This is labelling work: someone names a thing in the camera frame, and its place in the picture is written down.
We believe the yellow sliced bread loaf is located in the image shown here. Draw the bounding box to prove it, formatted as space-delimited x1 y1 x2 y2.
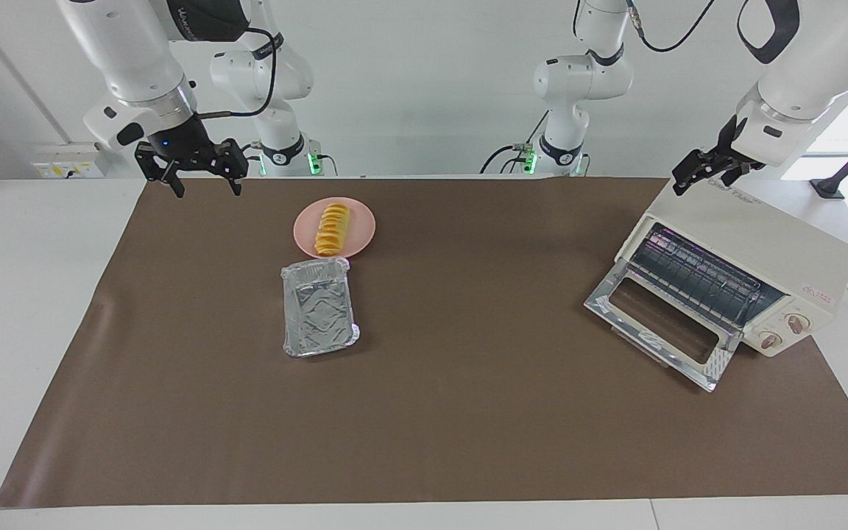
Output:
314 204 351 257

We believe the aluminium foil tray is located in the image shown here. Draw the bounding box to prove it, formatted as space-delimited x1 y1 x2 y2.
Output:
280 258 361 358

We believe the cream toaster oven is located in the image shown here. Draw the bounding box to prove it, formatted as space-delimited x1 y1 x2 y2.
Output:
584 177 848 392

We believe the metal oven rack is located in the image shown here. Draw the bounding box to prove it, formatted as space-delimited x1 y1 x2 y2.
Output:
629 225 785 330

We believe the glass oven door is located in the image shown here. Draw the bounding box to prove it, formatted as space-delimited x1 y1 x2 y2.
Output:
584 266 741 392

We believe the pink round plate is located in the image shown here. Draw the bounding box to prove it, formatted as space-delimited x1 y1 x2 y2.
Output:
293 197 377 260

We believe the brown table mat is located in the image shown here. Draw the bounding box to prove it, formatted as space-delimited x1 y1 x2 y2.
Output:
0 177 848 509

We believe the black right base cable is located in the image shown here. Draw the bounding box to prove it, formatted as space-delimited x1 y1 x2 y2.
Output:
233 142 263 177

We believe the black base cable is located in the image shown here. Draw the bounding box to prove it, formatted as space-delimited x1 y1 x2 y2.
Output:
479 110 551 175
233 142 263 177

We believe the white wall socket box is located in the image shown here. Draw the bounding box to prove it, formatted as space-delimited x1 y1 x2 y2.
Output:
32 144 108 180

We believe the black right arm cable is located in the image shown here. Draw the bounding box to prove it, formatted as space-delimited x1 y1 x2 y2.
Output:
196 28 279 120

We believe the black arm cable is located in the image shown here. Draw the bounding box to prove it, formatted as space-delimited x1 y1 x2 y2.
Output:
626 0 716 54
196 28 279 120

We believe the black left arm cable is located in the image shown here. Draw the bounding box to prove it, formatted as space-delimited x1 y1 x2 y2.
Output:
626 0 716 54

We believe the black left base cable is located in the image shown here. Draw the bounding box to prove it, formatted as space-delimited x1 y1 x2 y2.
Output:
479 110 551 175

